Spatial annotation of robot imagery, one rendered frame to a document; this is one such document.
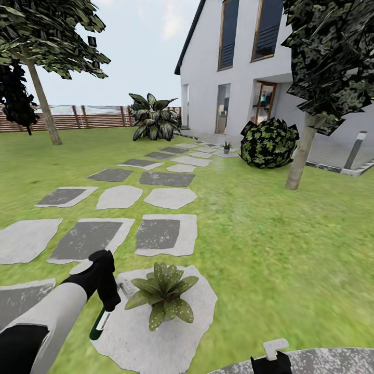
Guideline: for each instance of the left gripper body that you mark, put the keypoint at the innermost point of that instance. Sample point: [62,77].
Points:
[109,296]

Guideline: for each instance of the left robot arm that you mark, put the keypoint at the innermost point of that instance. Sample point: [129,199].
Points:
[32,342]

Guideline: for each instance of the pot plant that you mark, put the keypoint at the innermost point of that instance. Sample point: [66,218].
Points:
[162,290]
[226,148]

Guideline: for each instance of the fixed window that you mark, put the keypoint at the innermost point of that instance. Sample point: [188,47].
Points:
[222,111]

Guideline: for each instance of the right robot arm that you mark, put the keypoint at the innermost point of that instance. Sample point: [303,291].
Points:
[272,363]

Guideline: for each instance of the insectifuge atomizer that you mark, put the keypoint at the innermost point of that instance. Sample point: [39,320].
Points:
[100,324]

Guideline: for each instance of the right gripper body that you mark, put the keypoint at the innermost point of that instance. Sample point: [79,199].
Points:
[266,366]

